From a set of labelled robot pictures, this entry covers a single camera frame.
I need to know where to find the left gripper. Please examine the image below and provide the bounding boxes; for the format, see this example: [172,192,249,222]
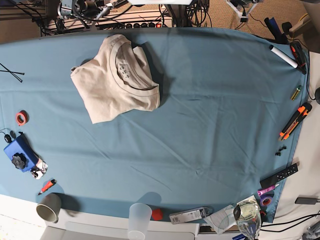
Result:
[225,0,263,23]

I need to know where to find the beige T-shirt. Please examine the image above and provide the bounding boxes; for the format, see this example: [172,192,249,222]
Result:
[70,34,161,124]

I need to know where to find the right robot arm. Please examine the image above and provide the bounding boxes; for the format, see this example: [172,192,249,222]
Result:
[57,0,115,22]

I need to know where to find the white marker pen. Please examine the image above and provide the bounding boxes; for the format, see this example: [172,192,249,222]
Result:
[269,45,298,69]

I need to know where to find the red black hand tool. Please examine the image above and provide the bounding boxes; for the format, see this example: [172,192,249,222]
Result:
[290,40,307,75]

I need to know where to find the blue tablecloth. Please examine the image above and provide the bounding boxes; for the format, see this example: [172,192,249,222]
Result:
[0,28,308,218]

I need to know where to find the green yellow small tool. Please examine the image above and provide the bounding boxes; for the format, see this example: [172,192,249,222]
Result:
[290,85,302,101]

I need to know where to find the orange utility knife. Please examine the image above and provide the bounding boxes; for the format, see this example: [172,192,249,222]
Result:
[278,102,312,141]

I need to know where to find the small black screws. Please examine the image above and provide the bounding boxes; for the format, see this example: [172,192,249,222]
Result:
[275,145,287,157]

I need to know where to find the black remote control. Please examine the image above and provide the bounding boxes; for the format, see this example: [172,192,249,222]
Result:
[260,163,299,189]

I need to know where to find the purple glue tube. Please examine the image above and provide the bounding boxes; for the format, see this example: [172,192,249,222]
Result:
[257,183,279,197]

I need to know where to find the purple tape roll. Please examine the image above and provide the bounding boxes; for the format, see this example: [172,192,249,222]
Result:
[260,193,274,207]

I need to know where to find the black phone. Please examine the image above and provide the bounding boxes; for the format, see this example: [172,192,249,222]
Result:
[294,195,320,205]

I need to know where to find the wine glass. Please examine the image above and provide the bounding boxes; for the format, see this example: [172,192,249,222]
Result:
[233,200,262,240]

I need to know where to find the packaged tool blister pack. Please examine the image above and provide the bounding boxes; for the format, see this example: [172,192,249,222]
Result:
[169,206,214,225]

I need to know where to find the translucent plastic cup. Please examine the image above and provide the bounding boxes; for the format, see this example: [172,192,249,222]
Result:
[127,203,152,240]

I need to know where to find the red tape roll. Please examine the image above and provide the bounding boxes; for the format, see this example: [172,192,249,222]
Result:
[15,110,29,126]

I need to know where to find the white caster wheel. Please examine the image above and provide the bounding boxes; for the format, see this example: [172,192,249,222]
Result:
[30,161,48,180]

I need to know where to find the blue box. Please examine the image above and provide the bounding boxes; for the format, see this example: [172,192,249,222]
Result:
[3,135,39,173]

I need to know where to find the red marker pen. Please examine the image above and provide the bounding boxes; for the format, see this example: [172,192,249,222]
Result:
[37,179,57,196]

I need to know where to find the black computer mouse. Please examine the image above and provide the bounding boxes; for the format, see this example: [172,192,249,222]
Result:
[4,134,12,144]

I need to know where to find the black knob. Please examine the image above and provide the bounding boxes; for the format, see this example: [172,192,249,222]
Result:
[11,153,27,170]

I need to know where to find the grey mug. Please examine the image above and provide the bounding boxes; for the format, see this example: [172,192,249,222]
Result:
[36,193,62,223]

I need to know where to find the power strip with red switch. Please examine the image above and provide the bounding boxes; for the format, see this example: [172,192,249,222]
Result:
[120,22,163,29]

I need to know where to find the black cable ties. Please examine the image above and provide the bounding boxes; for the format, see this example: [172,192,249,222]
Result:
[0,63,25,83]

